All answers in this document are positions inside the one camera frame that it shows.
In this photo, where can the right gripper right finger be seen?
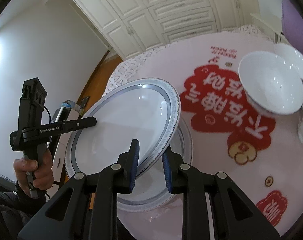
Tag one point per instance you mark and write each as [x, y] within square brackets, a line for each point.
[182, 178]

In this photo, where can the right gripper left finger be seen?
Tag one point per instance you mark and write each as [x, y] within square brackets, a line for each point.
[106, 185]

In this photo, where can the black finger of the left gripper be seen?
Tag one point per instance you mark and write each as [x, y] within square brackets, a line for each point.
[74, 125]

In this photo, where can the grey-rimmed white plate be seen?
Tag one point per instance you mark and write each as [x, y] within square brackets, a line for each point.
[146, 109]

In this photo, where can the person's left hand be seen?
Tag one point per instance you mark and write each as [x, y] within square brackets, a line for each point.
[43, 174]

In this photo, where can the heart-patterned bed sheet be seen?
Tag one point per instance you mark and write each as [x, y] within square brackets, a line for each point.
[125, 71]

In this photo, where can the pink printed tablecloth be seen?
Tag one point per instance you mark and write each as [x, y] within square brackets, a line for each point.
[264, 156]

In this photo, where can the white built-in wardrobe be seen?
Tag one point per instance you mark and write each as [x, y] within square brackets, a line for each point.
[135, 26]

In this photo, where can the white bedside table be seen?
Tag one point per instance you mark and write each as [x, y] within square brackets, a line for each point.
[270, 26]

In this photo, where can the purple floral quilt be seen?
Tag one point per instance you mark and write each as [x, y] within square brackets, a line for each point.
[292, 25]

